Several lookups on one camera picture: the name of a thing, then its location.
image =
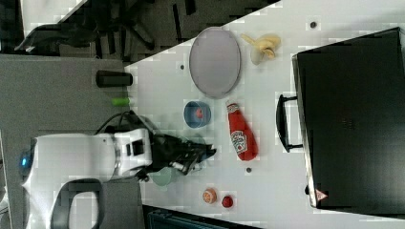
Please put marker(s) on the green toy fruit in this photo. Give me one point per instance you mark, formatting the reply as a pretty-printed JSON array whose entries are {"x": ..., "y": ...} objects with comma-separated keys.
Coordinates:
[{"x": 121, "y": 101}]

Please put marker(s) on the black toaster oven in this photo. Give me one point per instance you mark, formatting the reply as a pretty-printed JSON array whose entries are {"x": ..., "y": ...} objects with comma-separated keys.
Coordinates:
[{"x": 350, "y": 98}]

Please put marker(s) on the round grey plate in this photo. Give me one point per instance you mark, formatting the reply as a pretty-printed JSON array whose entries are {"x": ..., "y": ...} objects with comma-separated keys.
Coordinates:
[{"x": 215, "y": 62}]

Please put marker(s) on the red ketchup bottle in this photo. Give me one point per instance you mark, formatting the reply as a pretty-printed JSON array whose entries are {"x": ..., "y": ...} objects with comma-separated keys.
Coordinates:
[{"x": 241, "y": 136}]

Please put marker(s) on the red toy fruit in bowl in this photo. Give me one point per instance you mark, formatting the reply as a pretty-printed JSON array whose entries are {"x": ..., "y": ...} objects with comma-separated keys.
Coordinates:
[{"x": 199, "y": 113}]

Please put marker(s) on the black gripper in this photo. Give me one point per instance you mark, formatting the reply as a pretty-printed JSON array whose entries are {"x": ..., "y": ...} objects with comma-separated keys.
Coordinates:
[{"x": 184, "y": 155}]

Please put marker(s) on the orange slice toy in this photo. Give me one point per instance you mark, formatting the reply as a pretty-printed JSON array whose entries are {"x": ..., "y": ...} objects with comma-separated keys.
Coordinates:
[{"x": 209, "y": 196}]

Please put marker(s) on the small blue bowl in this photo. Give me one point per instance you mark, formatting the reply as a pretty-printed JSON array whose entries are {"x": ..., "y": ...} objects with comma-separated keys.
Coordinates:
[{"x": 189, "y": 114}]

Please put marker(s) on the peeled toy banana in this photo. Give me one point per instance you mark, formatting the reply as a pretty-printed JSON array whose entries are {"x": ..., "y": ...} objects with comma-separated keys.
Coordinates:
[{"x": 262, "y": 47}]

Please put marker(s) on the red strawberry toy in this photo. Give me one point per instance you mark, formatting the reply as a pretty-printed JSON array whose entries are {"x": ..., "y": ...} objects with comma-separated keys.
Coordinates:
[{"x": 227, "y": 202}]

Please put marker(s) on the green mug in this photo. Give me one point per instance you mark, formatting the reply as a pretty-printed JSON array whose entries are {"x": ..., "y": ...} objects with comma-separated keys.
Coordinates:
[{"x": 165, "y": 176}]

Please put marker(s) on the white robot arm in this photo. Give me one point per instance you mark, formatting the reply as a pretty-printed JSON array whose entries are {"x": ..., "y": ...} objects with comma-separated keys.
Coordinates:
[{"x": 63, "y": 174}]

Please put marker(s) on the black cylinder holder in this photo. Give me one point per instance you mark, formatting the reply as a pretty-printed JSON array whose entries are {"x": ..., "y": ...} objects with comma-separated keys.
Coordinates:
[{"x": 108, "y": 79}]

